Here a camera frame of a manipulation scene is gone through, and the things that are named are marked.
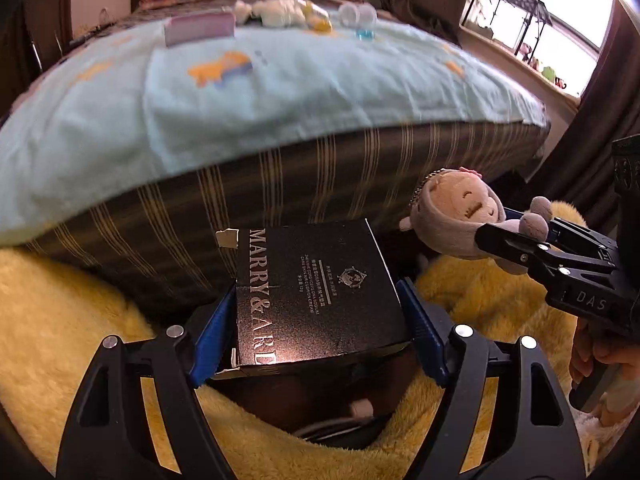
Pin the black cardboard box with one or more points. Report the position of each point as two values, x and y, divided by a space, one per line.
320 300

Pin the pink box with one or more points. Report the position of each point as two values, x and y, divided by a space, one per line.
200 29

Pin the person's right hand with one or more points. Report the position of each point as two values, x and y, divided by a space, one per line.
580 360

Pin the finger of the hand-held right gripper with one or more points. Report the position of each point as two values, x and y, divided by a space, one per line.
580 240
510 250

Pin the clear plastic cup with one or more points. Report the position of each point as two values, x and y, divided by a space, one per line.
357 14

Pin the white and yellow plush toy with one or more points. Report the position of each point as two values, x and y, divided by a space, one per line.
280 12

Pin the bed with plaid cover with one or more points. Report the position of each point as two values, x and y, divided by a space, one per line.
300 185

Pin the small blue cap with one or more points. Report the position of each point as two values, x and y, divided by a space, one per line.
364 34

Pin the yellow fluffy rug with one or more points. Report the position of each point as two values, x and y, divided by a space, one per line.
50 320

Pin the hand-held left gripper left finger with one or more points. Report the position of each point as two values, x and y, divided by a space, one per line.
214 342

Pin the window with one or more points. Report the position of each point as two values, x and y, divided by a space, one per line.
575 10

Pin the row of windowsill toys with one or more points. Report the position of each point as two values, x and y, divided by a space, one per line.
547 72

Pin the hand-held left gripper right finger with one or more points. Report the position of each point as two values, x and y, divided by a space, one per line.
424 332

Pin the light blue printed blanket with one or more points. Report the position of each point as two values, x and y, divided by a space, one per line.
325 95

